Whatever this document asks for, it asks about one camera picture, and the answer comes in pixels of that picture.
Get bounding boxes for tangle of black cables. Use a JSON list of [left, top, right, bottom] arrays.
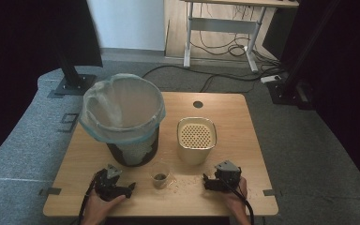
[[189, 2, 263, 58]]

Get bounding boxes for small clear cup with residue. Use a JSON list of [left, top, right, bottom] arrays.
[[151, 166, 171, 190]]

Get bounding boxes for person's right hand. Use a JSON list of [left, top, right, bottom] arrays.
[[220, 175, 249, 218]]

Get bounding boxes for white desk frame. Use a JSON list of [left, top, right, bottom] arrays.
[[181, 0, 300, 74]]

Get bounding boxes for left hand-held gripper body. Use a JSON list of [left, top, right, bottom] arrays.
[[94, 163, 129, 203]]

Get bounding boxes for cream container with perforated strainer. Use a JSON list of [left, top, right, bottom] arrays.
[[176, 116, 218, 166]]

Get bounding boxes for dark tape floor marks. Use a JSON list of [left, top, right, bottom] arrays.
[[56, 112, 80, 134]]

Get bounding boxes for person's left hand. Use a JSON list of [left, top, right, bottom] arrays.
[[82, 188, 128, 221]]

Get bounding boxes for black mesh trash bin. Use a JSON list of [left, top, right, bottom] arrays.
[[105, 126, 160, 168]]

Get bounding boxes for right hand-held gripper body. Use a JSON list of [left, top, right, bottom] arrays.
[[213, 159, 243, 192]]

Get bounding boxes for short black floor cable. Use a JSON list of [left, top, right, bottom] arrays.
[[199, 74, 216, 94]]

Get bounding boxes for hand-held gripper cable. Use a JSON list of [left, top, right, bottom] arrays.
[[222, 177, 255, 225], [77, 177, 98, 225]]

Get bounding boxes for white power strip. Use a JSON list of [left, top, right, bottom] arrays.
[[260, 74, 283, 84]]

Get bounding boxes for right hand-held gripper cable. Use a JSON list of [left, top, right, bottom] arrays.
[[222, 177, 255, 225]]

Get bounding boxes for long black floor cable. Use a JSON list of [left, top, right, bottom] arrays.
[[142, 63, 284, 83]]

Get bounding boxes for trash bin with plastic liner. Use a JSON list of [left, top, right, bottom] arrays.
[[78, 72, 167, 145]]

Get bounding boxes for left hand-held gripper cable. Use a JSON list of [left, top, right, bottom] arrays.
[[77, 177, 98, 225]]

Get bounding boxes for scattered tea leaf crumbs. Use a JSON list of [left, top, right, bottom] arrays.
[[168, 174, 203, 194]]

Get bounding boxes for black metal stand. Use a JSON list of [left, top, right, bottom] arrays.
[[53, 0, 104, 97], [265, 0, 341, 111]]

